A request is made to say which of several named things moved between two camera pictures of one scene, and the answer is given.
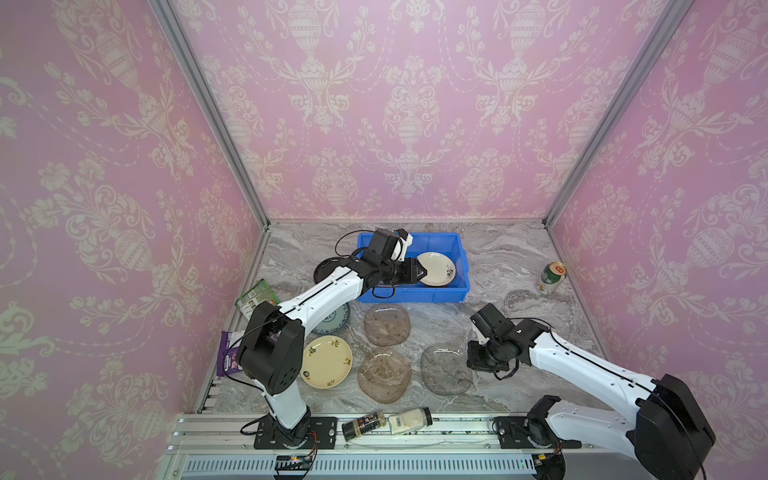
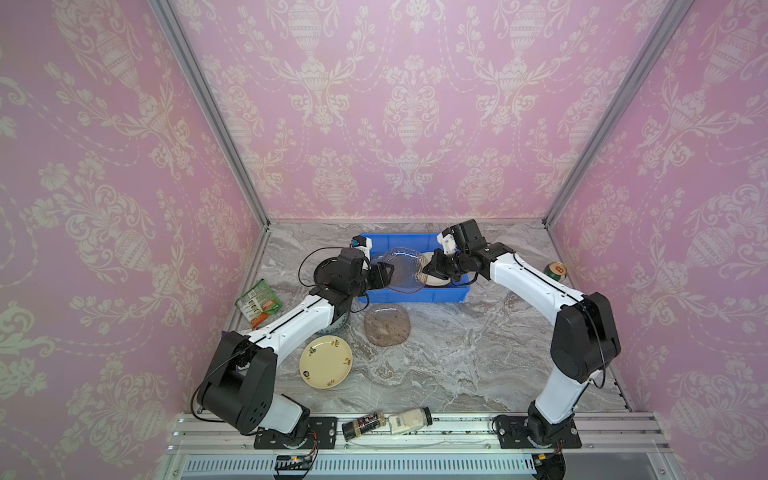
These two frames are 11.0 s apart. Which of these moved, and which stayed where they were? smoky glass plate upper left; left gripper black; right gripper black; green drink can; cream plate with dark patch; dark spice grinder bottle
Moved: left gripper black; right gripper black
Stayed: green drink can; cream plate with dark patch; smoky glass plate upper left; dark spice grinder bottle
